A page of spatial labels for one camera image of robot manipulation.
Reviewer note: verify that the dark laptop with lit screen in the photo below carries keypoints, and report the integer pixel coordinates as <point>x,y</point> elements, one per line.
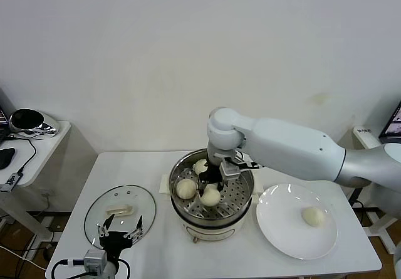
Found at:
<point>391,131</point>

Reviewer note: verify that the white side table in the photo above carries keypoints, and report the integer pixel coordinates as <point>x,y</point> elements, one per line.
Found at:
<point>47,153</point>

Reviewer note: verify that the large white plate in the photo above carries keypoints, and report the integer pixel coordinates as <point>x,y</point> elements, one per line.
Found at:
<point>282,229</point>

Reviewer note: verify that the round glass pot lid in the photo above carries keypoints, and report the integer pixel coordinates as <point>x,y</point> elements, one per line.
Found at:
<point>131,197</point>

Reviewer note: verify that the small labelled adapter box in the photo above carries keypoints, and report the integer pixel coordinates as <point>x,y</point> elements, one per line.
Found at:
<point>11,182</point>

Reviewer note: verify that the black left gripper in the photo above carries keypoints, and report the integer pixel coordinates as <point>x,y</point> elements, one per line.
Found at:
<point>114,241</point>

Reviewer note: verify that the grey laptop with blue screen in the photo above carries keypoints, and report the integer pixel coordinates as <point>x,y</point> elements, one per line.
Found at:
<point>3,125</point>

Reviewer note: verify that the white steamed baozi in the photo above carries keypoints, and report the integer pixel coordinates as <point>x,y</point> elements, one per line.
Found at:
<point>199,167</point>
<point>210,197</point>
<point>312,216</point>
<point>186,188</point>

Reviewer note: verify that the shiny chrome helmet-shaped device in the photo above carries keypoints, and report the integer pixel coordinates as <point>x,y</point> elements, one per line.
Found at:
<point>28,120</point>

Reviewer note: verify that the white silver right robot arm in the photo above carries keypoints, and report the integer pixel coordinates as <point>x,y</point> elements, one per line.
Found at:
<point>291,147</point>

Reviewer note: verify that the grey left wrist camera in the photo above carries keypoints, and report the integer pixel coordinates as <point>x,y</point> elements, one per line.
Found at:
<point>94,260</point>

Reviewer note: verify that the stainless steel steamer pot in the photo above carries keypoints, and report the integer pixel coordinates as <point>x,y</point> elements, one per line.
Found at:
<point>238,194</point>

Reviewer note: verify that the black computer mouse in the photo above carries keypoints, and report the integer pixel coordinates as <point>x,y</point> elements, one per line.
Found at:
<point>6,158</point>

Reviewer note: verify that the cream electric cooker base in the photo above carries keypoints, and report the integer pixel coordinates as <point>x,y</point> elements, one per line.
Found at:
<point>213,229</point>

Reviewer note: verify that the white labelled box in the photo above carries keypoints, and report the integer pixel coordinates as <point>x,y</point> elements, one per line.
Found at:
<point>366,136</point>

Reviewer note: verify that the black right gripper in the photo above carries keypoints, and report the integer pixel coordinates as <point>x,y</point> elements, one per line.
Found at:
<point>213,175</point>

